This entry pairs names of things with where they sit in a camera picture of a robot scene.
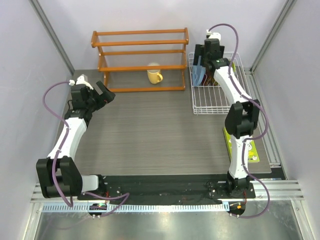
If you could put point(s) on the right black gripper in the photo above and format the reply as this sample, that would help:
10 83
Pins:
198 51

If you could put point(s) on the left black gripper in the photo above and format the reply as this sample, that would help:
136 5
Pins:
106 97

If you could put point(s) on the blue plate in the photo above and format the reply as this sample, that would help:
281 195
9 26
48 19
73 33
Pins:
198 72

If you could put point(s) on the red floral plate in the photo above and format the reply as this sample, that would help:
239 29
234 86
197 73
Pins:
208 80

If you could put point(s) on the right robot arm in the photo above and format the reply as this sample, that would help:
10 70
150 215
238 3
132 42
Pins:
242 118

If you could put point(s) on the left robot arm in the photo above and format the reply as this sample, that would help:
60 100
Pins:
58 174

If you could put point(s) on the orange wooden shelf rack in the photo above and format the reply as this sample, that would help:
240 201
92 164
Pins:
141 50

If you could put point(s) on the green plate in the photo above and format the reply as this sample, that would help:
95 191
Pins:
233 67

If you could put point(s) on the yellow ceramic mug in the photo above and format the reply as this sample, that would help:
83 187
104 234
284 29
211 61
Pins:
154 76

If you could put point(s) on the green booklet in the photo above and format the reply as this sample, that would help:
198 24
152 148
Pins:
252 157

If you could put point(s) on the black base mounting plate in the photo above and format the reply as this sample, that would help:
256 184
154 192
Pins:
167 190

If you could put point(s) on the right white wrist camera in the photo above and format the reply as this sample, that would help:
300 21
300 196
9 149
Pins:
213 35

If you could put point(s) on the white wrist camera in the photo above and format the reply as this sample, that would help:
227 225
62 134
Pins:
213 35
81 80

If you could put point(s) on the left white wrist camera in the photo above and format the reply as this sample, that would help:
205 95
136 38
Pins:
81 80

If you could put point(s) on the white wire dish rack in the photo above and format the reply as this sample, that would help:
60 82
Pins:
212 99

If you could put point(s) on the white slotted cable duct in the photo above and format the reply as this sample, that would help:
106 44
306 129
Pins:
83 207

